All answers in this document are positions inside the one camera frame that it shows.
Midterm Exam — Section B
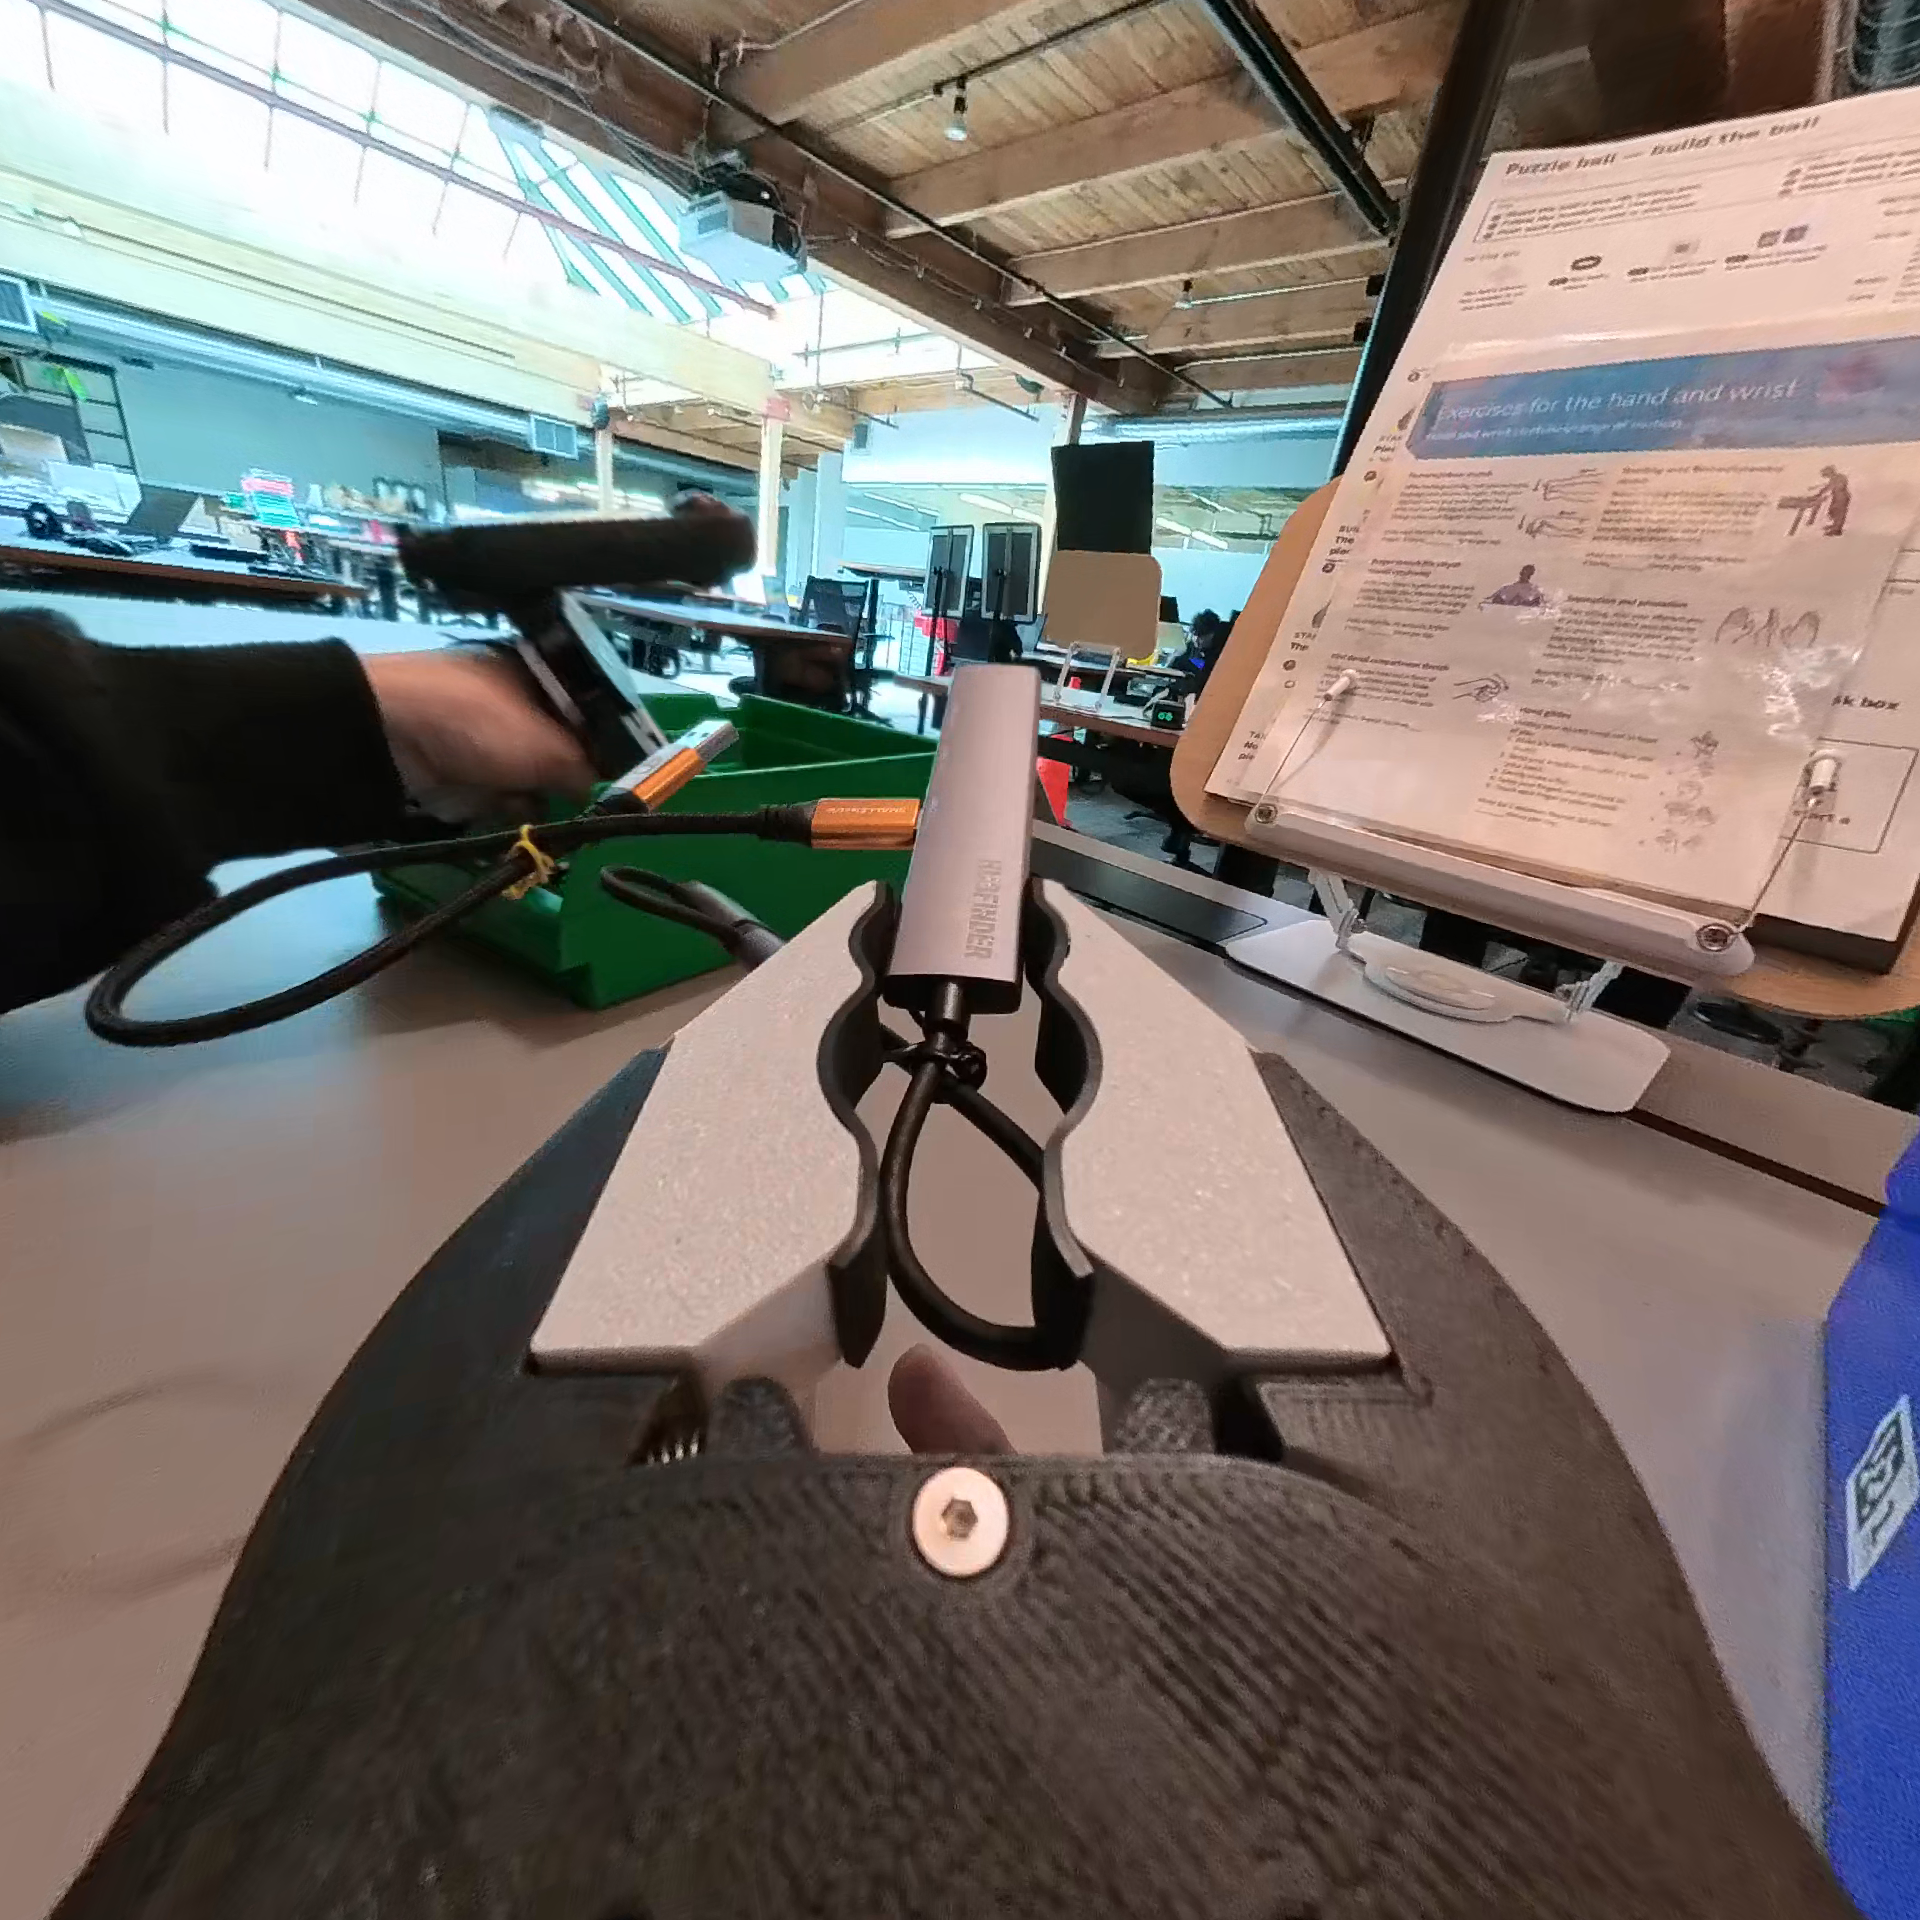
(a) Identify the black standing panel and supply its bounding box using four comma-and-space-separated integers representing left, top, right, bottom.
1048, 439, 1156, 559

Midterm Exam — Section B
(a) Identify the green plastic bin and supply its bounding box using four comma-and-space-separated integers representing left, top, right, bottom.
370, 693, 941, 1013

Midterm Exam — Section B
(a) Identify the grey desk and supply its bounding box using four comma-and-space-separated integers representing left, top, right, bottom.
0, 817, 1920, 1920

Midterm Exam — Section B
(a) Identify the grey USB hub with cable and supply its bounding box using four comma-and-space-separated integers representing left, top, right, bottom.
599, 662, 1093, 1375

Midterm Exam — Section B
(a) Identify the white ceiling projector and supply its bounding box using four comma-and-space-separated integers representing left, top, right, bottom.
674, 187, 817, 297

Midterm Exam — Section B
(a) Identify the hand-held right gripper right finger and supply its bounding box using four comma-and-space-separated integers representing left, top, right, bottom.
1033, 878, 1397, 1454

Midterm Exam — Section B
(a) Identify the blue plastic bin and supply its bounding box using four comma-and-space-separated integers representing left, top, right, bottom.
1823, 1138, 1920, 1920

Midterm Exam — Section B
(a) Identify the person's right hand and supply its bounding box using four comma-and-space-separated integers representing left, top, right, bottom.
885, 1346, 1017, 1458

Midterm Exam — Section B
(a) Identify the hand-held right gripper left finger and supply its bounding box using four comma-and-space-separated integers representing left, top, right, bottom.
529, 883, 904, 1448

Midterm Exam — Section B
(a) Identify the black cable with orange plugs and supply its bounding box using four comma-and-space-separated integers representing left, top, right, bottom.
82, 718, 919, 1049

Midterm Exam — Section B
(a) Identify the person's left forearm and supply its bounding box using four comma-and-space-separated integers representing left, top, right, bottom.
0, 605, 395, 1016

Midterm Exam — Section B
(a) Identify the person's left hand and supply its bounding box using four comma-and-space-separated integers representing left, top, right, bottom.
364, 642, 603, 829

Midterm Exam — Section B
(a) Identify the wooden document stand with papers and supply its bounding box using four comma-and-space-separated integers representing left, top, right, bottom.
1165, 87, 1920, 1116

